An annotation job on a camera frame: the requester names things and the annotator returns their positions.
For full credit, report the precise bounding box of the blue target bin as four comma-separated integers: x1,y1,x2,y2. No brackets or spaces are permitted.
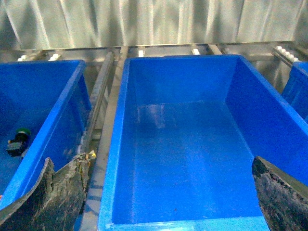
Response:
98,55,308,231

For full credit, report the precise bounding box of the worn right gripper left finger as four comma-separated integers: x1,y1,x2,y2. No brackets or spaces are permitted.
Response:
0,154,90,231

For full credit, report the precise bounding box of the blue source bin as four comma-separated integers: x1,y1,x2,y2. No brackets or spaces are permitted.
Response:
0,60,91,208

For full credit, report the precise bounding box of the metal centre divider rail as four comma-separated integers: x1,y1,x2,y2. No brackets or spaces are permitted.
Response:
79,46,129,231

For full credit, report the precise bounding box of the far right blue bin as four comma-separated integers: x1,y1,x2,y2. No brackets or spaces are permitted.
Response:
282,62,308,122

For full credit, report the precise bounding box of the worn right gripper right finger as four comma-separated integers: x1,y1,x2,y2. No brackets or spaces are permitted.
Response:
252,156,308,231

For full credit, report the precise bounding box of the green push button upright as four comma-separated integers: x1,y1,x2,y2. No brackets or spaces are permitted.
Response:
6,128,31,157

